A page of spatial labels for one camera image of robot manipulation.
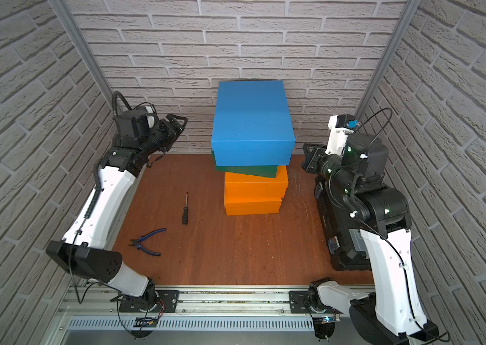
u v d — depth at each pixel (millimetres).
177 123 628
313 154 454
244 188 822
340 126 446
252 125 631
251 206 891
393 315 340
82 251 406
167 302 736
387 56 796
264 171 795
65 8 697
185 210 974
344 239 737
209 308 730
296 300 736
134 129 511
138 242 871
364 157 338
